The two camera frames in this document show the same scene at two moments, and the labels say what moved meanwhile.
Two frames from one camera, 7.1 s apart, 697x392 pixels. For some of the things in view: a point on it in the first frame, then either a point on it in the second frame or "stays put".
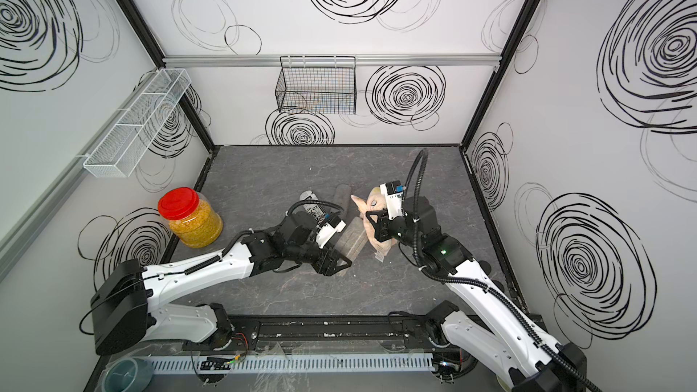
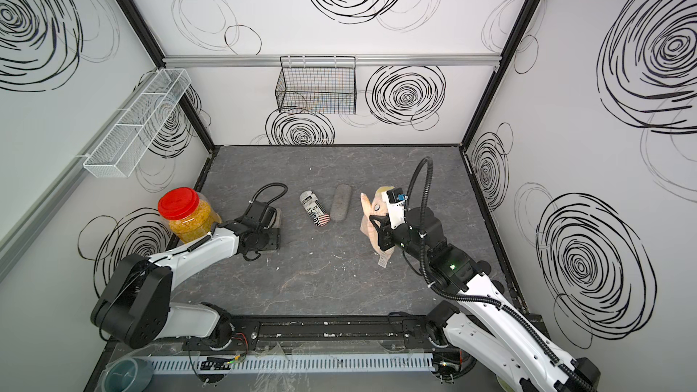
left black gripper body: x=321 y=264 -> x=270 y=239
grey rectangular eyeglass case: x=353 y=239 -> x=278 y=221
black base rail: x=334 y=334 stays put
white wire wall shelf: x=122 y=149 stays put
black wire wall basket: x=317 y=85 stays put
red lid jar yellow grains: x=191 y=220 stays put
